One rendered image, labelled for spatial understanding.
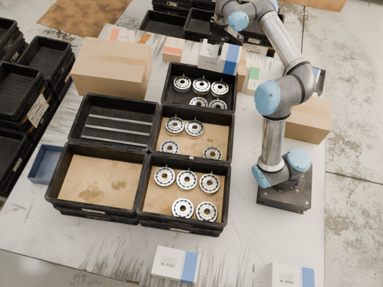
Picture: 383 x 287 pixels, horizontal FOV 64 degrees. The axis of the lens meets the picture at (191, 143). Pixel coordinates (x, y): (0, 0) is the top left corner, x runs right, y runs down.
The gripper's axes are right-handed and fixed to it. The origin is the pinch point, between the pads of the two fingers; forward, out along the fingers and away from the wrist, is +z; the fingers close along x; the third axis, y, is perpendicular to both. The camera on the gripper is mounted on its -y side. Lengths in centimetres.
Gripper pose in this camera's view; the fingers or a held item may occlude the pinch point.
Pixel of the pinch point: (220, 54)
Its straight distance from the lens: 162.1
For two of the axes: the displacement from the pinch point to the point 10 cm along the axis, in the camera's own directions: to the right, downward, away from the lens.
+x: -2.2, 8.4, -4.9
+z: -0.5, 5.0, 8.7
